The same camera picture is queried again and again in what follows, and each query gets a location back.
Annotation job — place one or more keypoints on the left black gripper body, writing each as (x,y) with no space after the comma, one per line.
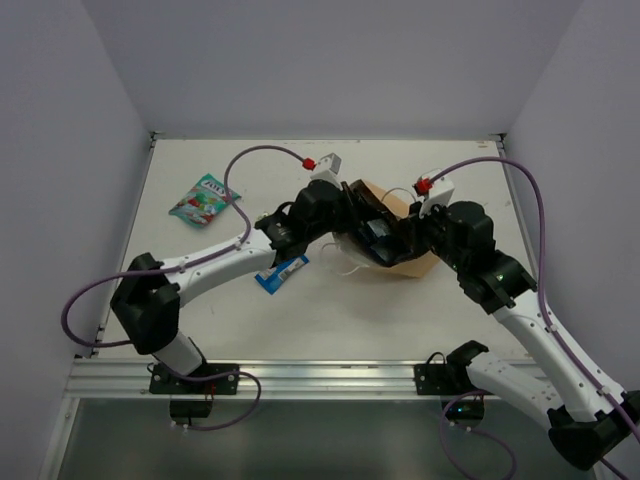
(350,208)

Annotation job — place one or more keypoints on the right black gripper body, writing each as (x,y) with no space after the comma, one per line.
(429,232)

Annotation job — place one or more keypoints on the brown paper bag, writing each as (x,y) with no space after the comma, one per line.
(340,257)

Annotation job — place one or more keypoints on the blue kettle chips bag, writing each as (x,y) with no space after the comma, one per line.
(381,242)

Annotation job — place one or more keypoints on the blue snack packet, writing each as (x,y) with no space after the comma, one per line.
(272,279)

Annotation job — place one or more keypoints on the teal snack packet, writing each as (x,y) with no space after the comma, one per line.
(203,202)

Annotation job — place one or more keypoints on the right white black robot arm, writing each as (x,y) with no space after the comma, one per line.
(584,411)

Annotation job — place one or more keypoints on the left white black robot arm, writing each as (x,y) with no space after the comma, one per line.
(152,292)

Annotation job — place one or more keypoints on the black snack bag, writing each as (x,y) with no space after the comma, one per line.
(387,214)

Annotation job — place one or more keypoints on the right black controller box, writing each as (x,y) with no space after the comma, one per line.
(465,410)

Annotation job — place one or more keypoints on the black controller box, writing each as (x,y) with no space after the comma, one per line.
(465,410)
(186,411)

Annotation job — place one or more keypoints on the left black controller box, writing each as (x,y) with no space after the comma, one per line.
(186,411)

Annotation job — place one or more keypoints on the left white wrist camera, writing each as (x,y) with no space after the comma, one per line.
(327,169)

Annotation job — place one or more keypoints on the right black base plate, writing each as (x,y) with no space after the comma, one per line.
(432,377)

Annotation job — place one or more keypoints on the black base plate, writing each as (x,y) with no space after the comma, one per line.
(432,377)
(209,379)

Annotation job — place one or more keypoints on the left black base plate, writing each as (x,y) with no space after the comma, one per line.
(209,379)

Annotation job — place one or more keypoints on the aluminium mounting rail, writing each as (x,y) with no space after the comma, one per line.
(280,380)

